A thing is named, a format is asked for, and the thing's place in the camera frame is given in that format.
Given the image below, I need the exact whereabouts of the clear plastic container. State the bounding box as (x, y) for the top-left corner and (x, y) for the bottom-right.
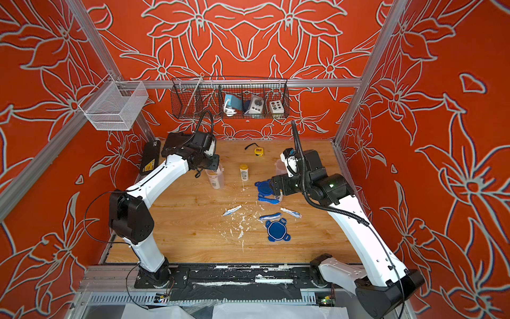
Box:
(275, 159), (288, 175)
(205, 165), (225, 190)

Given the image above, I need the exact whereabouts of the blue toothbrush case front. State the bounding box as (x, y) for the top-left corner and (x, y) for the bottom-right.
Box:
(259, 213), (282, 221)

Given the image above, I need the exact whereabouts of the blue toothbrush case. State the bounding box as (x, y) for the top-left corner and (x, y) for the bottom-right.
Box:
(259, 213), (282, 221)
(258, 196), (280, 205)

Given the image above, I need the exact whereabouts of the blue container lid front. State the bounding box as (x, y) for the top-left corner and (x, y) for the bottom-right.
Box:
(265, 218), (291, 243)

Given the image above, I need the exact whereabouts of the blue container lid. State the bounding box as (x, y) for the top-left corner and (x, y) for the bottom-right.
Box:
(254, 179), (274, 198)
(265, 218), (291, 243)

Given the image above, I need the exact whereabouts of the small toothpaste tube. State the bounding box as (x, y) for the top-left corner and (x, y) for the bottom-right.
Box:
(280, 207), (301, 219)
(223, 205), (243, 216)

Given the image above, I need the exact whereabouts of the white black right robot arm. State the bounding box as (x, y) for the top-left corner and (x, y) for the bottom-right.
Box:
(270, 148), (424, 318)

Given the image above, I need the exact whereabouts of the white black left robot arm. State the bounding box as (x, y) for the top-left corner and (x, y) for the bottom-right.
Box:
(109, 131), (219, 287)

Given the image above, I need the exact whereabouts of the blue toothbrush case back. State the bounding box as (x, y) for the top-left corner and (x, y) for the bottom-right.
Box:
(258, 196), (280, 205)

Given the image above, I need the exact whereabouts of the blue container lid back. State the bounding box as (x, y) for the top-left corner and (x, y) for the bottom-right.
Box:
(254, 179), (274, 198)

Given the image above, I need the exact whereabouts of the white bottle yellow cap back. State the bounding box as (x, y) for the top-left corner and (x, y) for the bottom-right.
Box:
(240, 164), (249, 182)

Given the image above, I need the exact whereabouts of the black box yellow label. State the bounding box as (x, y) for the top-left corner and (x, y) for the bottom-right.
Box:
(139, 140), (161, 176)

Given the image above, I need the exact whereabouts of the yellow tape measure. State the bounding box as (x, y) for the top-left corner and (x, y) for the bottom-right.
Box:
(244, 142), (264, 156)

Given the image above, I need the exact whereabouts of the blue white device in basket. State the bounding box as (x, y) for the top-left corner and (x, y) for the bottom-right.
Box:
(223, 94), (243, 117)

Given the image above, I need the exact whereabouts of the grey white device in basket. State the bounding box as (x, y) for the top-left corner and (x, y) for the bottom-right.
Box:
(243, 95), (264, 116)

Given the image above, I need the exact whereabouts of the white button box in basket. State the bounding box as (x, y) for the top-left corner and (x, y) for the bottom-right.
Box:
(268, 100), (285, 118)

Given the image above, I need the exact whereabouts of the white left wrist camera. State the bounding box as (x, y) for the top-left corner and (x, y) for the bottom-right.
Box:
(204, 134), (216, 157)

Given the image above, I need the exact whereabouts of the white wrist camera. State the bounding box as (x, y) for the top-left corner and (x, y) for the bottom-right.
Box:
(204, 134), (216, 157)
(280, 148), (300, 178)

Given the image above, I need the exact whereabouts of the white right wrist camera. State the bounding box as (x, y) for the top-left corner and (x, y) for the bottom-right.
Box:
(280, 148), (300, 178)

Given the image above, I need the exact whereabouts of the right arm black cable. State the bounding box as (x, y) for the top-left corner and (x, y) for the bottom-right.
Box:
(290, 120), (407, 319)

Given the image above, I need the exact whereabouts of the black wire wall basket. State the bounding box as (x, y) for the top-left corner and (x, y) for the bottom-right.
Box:
(170, 77), (290, 120)

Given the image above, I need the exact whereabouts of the white wire basket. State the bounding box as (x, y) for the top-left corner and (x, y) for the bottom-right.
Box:
(79, 82), (148, 131)

